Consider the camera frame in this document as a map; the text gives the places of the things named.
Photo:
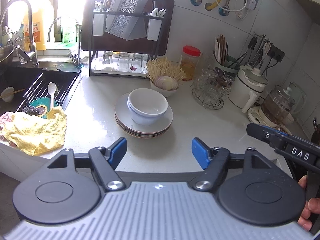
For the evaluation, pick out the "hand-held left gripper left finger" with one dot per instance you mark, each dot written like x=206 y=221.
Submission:
x=117 y=152

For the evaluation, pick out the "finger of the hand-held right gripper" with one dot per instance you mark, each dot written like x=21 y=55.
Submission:
x=260 y=132
x=276 y=130

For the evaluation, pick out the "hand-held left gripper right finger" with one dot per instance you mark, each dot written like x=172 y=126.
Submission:
x=200 y=152

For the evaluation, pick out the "plain white ceramic bowl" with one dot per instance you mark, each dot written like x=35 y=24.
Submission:
x=147 y=100

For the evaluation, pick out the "person's right hand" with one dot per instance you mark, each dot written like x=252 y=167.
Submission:
x=306 y=212

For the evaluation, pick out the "leaf print small bowl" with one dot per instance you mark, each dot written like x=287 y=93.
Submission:
x=285 y=129

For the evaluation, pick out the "cream kettle base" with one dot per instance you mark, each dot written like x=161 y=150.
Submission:
x=255 y=116

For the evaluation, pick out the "small white cup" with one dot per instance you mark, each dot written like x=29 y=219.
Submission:
x=289 y=119

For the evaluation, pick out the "glass electric kettle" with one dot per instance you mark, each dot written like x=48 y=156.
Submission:
x=277 y=105

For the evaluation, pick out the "dark metal wok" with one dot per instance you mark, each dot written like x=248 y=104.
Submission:
x=316 y=130

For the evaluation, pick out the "white electric cooking pot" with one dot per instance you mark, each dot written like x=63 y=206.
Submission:
x=245 y=92

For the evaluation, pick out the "amber glass cup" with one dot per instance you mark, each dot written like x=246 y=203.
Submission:
x=220 y=79

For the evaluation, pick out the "white bowl with brown foot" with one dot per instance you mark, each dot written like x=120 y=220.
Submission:
x=165 y=93

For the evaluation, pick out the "cluster of clear glass cups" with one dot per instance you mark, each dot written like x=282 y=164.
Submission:
x=205 y=80

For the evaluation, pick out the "sliced onion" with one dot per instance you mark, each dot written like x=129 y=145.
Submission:
x=166 y=82

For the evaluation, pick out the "black sink drain rack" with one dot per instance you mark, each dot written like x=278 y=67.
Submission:
x=67 y=87

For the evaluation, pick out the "hanging kitchen utensils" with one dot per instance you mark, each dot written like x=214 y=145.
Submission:
x=260 y=50

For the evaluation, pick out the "white drip tray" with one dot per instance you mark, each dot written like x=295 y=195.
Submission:
x=105 y=70

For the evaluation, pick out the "yellow dish cloth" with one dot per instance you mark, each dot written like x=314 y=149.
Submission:
x=32 y=132

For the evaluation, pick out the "red lid plastic jar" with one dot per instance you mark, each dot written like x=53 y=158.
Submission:
x=190 y=65

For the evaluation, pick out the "clear drinking glass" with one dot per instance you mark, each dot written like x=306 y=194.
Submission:
x=123 y=62
x=137 y=60
x=107 y=58

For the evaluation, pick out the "white ceramic spoon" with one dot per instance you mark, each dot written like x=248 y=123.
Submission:
x=51 y=90

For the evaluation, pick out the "bundle of chopsticks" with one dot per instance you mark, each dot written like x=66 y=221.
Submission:
x=221 y=47

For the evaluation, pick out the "steel wool scrubber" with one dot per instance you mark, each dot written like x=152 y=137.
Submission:
x=28 y=111

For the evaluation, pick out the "black knife rack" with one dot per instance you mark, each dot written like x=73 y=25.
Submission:
x=160 y=50

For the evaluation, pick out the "pink speckled cloth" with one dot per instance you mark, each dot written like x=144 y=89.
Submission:
x=5 y=120

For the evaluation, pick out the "small white dish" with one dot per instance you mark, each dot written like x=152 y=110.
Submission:
x=7 y=95

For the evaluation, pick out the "white rack holder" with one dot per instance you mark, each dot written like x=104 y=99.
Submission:
x=98 y=25
x=153 y=31

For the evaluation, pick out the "blue pipe flange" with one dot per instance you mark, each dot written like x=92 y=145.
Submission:
x=196 y=0
x=223 y=11

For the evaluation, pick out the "black sink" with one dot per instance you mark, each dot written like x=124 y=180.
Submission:
x=15 y=77

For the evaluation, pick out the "slender steel faucet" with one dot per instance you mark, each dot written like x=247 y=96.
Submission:
x=77 y=30

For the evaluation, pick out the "green detergent bottle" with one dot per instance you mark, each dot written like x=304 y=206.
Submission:
x=68 y=32

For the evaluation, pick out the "dark cutting board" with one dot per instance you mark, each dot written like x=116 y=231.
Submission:
x=167 y=22

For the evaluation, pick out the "textured steel cleaver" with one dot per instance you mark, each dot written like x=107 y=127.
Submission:
x=127 y=17

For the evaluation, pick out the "orange detergent bottle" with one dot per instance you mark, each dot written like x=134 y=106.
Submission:
x=36 y=30

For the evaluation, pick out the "steel pot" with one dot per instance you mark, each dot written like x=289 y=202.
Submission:
x=6 y=55

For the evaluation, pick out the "tall steel faucet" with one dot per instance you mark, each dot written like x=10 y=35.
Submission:
x=30 y=17

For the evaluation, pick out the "black wall power strip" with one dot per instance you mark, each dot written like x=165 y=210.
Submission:
x=277 y=53

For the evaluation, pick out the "white wall socket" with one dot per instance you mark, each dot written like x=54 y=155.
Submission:
x=251 y=1

